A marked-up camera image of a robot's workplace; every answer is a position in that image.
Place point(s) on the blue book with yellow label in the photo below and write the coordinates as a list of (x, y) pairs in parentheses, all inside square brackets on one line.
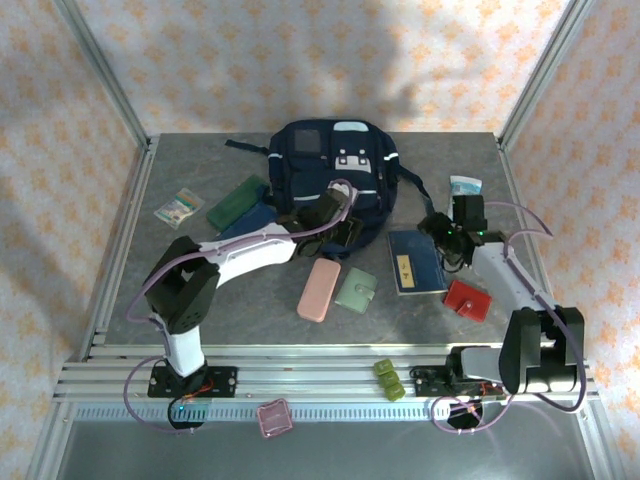
[(415, 262)]

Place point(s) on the navy blue backpack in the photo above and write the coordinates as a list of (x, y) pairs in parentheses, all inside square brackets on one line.
[(325, 165)]

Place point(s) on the pale green wallet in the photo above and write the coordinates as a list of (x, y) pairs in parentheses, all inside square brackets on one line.
[(355, 290)]

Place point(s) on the pink pencil case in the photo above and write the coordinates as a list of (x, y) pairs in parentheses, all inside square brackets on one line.
[(318, 290)]

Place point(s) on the navy blue pouch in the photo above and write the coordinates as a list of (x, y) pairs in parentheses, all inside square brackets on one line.
[(250, 222)]

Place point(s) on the red wallet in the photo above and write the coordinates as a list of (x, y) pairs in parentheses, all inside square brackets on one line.
[(467, 300)]

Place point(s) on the green pencil case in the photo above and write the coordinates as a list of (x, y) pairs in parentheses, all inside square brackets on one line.
[(235, 202)]

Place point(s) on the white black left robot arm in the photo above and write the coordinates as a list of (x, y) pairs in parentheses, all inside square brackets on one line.
[(250, 250)]

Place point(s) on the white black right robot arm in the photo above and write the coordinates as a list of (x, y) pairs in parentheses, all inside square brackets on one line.
[(500, 270)]

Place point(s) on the blue white wet wipes pack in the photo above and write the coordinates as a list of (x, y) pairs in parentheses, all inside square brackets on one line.
[(467, 186)]

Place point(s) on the small clear snack packet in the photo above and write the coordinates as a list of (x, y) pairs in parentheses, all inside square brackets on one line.
[(177, 208)]

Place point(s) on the small green square block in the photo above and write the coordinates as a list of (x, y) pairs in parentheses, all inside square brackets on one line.
[(389, 380), (394, 392)]

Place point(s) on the pink translucent square tile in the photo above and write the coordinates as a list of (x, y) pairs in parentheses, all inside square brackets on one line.
[(275, 419)]

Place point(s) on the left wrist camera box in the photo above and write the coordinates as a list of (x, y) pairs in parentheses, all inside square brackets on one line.
[(342, 189)]

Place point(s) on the aluminium side rail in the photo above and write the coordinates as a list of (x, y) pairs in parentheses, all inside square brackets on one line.
[(136, 200), (515, 190)]

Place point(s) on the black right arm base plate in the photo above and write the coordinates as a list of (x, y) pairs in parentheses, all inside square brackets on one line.
[(425, 382)]

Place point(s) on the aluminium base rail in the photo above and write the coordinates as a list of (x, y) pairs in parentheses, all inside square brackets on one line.
[(310, 382)]

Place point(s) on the aluminium frame post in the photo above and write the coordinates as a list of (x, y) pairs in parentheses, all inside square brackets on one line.
[(102, 70), (541, 70)]

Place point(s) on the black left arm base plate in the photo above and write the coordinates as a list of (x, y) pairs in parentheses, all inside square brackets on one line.
[(222, 382)]

